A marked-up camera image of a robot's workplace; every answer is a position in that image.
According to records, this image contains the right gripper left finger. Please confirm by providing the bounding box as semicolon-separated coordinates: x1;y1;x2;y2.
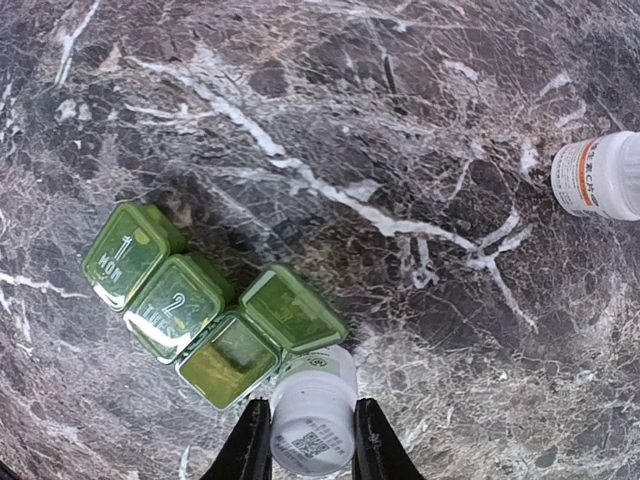
201;399;272;480

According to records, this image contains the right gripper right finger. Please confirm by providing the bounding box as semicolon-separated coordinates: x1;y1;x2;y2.
352;398;425;480

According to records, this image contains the white pill bottle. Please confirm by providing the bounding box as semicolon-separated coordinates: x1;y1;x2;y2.
550;131;639;221
270;345;358;476

